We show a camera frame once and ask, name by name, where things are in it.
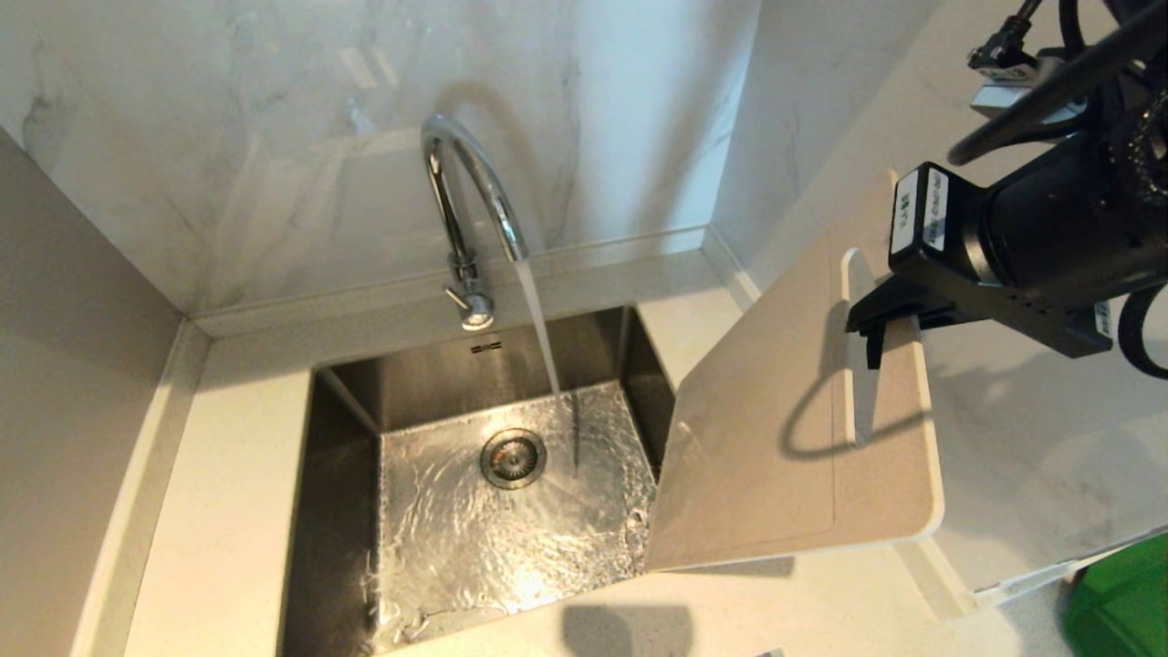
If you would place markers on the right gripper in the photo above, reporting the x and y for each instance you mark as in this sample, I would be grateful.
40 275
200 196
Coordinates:
1040 228

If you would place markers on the beige cutting board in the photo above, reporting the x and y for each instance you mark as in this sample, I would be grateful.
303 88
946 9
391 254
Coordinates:
757 456

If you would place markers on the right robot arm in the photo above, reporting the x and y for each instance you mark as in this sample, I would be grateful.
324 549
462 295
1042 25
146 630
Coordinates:
1145 146

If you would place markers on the chrome gooseneck faucet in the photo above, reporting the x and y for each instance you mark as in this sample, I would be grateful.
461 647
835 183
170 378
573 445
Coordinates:
489 190

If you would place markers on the green plastic container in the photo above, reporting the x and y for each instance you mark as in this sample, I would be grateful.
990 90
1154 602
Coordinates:
1122 602

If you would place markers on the round metal sink drain strainer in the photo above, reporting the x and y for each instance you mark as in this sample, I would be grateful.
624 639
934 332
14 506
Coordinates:
513 458

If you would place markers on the stainless steel sink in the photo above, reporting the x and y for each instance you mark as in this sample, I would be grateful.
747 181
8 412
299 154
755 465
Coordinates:
429 392

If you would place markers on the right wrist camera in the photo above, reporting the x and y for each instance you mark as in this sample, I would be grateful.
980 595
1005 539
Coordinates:
1008 96

